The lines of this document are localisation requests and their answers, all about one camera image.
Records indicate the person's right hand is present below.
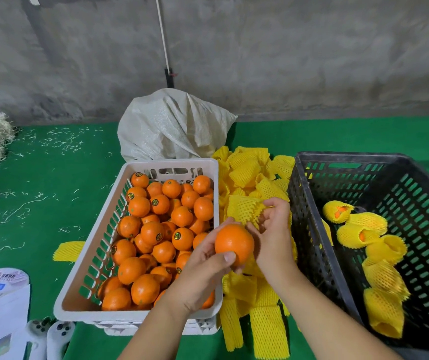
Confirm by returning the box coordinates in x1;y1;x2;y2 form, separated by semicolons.
246;197;301;284

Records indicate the person's left hand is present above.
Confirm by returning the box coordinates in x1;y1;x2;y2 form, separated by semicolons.
161;217;243;316

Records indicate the bare orange fruit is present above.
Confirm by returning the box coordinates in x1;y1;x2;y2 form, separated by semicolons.
214;224;255;267

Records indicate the single yellow foam net sleeve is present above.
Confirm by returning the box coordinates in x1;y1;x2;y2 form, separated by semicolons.
225;195;269;230

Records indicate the person's left forearm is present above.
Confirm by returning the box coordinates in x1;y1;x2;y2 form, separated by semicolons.
118;294;200;360

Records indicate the person's right forearm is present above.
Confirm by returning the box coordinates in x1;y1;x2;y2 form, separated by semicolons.
271;269;403;360

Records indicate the pile of yellow foam nets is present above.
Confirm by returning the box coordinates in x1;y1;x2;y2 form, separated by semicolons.
212;146;300;360

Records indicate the heap of stickered oranges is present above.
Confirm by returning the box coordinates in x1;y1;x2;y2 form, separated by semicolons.
97;172;216;312

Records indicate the group of net-wrapped oranges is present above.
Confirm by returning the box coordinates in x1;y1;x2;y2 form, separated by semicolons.
321;200;411;339

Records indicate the white plastic crate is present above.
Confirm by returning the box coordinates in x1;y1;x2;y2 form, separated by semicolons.
53;158;225;336

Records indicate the white woven sack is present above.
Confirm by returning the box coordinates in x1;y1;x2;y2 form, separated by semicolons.
117;88;238;163

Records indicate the flat yellow foam net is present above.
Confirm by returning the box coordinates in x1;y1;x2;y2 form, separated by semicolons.
52;240;86;262

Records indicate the black plastic crate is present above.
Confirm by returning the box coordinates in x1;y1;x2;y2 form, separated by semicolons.
287;151;429;360

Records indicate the green felt mat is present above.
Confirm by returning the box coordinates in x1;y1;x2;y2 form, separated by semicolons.
0;116;429;360

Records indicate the white pole with black end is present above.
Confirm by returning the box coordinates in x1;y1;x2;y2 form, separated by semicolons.
154;0;178;89

